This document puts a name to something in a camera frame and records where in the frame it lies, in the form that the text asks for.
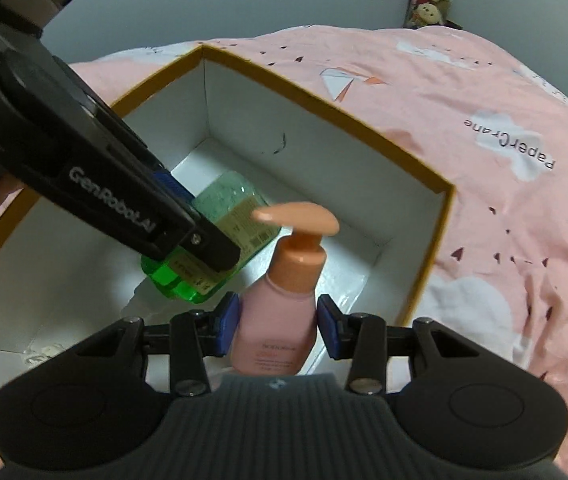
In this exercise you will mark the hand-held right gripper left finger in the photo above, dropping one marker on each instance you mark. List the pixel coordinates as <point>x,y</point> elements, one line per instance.
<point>227,325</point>

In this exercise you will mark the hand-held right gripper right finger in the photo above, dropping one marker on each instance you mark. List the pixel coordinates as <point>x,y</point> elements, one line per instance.
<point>330,327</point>

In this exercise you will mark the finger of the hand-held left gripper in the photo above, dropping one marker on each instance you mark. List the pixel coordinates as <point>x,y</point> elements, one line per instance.
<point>174,190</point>

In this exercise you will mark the pink pump bottle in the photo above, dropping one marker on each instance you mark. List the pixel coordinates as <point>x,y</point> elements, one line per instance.
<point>274,320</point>

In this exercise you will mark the green liquid bottle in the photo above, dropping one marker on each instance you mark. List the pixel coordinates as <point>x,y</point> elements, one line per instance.
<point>234,210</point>

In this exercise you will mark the orange cardboard box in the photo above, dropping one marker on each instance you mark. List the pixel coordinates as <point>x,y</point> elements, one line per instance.
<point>314,160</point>

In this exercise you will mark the pink printed duvet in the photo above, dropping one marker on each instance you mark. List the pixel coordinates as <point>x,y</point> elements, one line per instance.
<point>513,260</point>

